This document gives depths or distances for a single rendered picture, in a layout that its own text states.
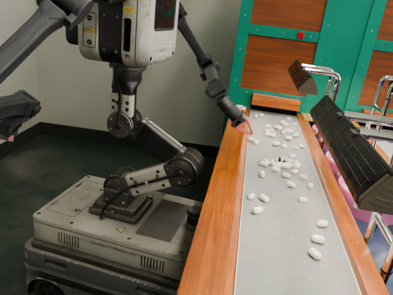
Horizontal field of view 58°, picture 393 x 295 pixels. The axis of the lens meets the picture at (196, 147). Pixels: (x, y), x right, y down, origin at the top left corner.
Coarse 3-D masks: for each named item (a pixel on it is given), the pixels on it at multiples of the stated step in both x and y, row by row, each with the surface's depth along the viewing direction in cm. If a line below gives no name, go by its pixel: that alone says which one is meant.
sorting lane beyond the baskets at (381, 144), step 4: (380, 144) 197; (384, 144) 198; (388, 144) 199; (392, 144) 199; (384, 148) 191; (388, 148) 192; (392, 148) 192; (388, 152) 185; (392, 152) 186; (388, 156) 179
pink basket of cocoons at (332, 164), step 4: (328, 152) 167; (328, 156) 167; (328, 160) 159; (332, 164) 157; (332, 168) 157; (336, 168) 154; (332, 172) 158; (336, 172) 155; (336, 176) 156; (336, 180) 158
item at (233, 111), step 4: (232, 108) 149; (236, 108) 150; (224, 112) 151; (228, 112) 149; (232, 112) 149; (236, 112) 149; (240, 112) 150; (244, 112) 156; (228, 116) 151; (232, 116) 150; (236, 116) 149; (240, 116) 147; (232, 120) 151; (236, 120) 148; (240, 120) 147; (232, 124) 148
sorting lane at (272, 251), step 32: (256, 128) 198; (288, 128) 205; (256, 160) 154; (256, 192) 127; (288, 192) 130; (320, 192) 133; (256, 224) 107; (288, 224) 109; (256, 256) 93; (288, 256) 95; (256, 288) 82; (288, 288) 84; (320, 288) 85; (352, 288) 86
